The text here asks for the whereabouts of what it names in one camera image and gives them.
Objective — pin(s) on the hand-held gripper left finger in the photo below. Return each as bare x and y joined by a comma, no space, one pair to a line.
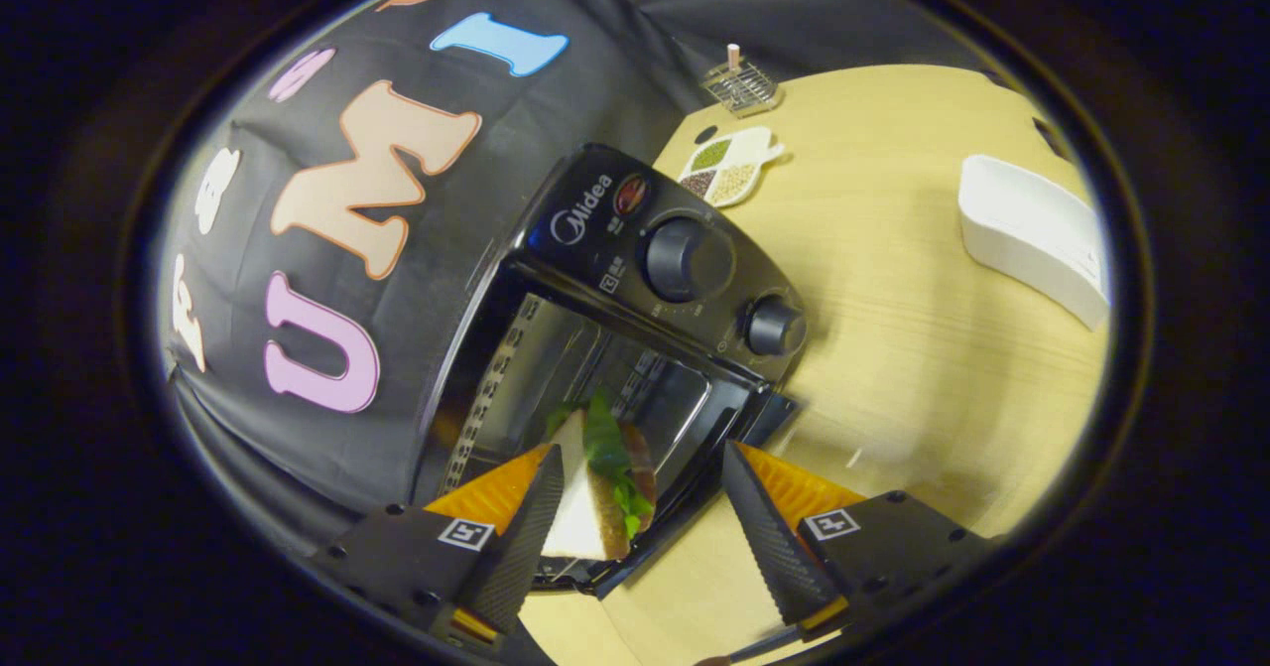
521,542

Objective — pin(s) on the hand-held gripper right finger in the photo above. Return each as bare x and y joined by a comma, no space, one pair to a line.
769,537

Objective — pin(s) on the lettuce sandwich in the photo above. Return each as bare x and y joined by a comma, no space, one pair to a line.
580,517

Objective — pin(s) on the black toaster oven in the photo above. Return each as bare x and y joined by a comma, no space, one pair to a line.
595,219

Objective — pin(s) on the black backdrop cloth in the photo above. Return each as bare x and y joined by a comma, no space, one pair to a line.
427,329

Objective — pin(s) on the white divided grain dish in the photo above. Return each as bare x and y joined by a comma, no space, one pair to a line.
734,182

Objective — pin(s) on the white plate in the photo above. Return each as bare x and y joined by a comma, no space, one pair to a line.
1022,229

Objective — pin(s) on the black round table grommet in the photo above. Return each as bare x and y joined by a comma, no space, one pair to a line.
705,134

